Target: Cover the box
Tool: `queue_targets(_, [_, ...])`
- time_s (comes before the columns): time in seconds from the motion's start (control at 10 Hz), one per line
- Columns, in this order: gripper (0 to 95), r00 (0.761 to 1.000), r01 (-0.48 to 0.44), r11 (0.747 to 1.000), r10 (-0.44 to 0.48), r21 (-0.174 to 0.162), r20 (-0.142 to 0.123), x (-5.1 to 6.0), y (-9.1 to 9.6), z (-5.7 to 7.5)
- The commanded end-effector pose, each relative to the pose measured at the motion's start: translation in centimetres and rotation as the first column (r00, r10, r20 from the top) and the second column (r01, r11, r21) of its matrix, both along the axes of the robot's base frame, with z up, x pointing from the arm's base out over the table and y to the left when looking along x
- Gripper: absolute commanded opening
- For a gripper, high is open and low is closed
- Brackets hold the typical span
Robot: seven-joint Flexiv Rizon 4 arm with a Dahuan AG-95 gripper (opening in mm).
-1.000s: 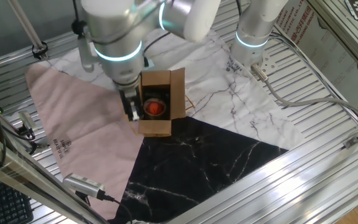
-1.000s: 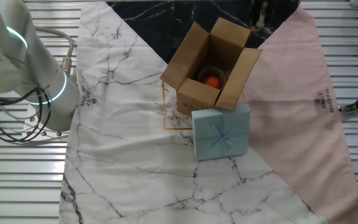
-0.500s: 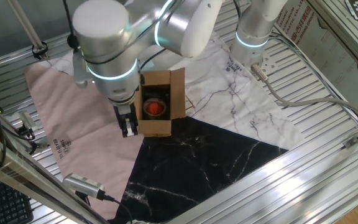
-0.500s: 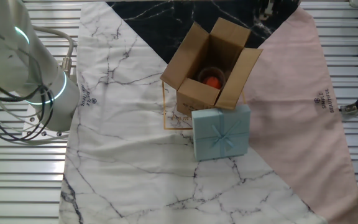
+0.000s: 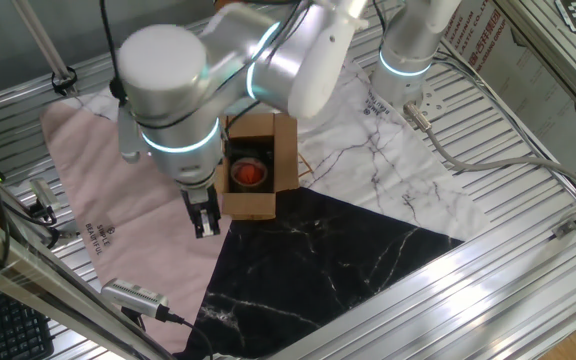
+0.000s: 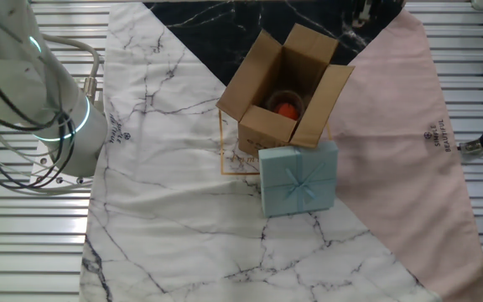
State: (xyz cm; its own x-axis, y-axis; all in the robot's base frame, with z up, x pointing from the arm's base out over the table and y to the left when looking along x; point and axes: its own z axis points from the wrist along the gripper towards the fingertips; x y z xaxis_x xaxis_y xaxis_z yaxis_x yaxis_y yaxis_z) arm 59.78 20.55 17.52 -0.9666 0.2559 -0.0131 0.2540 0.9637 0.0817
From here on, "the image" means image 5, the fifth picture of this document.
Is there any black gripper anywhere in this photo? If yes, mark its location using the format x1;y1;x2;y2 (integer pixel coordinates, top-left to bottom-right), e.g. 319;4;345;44
180;182;222;239

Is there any brown cardboard box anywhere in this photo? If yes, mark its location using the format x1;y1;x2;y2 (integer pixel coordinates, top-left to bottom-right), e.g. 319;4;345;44
215;112;302;221

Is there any brown tape roll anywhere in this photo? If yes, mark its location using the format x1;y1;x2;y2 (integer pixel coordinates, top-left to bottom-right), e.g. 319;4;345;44
229;156;269;194

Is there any marble pink black cloth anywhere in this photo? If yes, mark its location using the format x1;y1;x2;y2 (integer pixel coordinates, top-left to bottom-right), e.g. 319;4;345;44
39;59;492;360

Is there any black pole clamp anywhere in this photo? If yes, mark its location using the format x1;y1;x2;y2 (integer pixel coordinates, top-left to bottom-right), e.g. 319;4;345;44
50;65;79;97

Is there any black keyboard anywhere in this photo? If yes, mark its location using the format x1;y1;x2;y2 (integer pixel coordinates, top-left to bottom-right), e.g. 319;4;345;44
0;277;55;360

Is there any aluminium pole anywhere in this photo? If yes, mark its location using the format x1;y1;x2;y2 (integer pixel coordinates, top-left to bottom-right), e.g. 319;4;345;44
10;0;79;96

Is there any grey panel with red print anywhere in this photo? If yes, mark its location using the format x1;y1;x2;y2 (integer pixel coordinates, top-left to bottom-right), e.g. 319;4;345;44
440;0;576;196

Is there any black camera cable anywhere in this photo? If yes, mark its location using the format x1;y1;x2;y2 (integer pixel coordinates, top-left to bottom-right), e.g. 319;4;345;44
160;307;215;360

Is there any silver camera with vents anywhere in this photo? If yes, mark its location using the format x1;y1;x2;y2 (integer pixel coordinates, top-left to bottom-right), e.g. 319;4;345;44
100;278;172;322

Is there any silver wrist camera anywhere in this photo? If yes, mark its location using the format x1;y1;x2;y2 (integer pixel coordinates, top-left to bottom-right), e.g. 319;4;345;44
117;107;144;164

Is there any black cable with silver plug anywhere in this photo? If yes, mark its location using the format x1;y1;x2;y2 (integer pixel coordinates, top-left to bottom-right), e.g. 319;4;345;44
15;199;80;249

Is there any black cable with ferrite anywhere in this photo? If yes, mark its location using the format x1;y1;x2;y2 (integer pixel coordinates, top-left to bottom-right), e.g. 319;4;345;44
98;0;129;109

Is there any small silver camera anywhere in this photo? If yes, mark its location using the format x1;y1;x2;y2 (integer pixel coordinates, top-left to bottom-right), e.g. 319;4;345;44
28;177;63;214

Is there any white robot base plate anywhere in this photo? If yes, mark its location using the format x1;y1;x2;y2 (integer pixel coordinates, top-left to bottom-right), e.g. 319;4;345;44
397;79;447;124

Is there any grey cable with metal plug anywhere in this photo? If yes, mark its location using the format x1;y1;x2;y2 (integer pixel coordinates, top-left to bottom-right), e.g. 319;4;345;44
401;101;576;201

